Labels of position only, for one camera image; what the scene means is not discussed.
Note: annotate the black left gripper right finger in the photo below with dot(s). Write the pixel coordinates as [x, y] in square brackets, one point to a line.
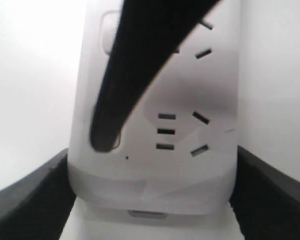
[265, 201]

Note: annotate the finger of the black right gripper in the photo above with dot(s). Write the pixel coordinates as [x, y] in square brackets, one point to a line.
[148, 33]

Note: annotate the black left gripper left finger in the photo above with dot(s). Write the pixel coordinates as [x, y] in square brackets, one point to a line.
[37, 206]

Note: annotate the white five-outlet power strip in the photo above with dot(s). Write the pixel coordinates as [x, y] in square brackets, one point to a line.
[177, 152]

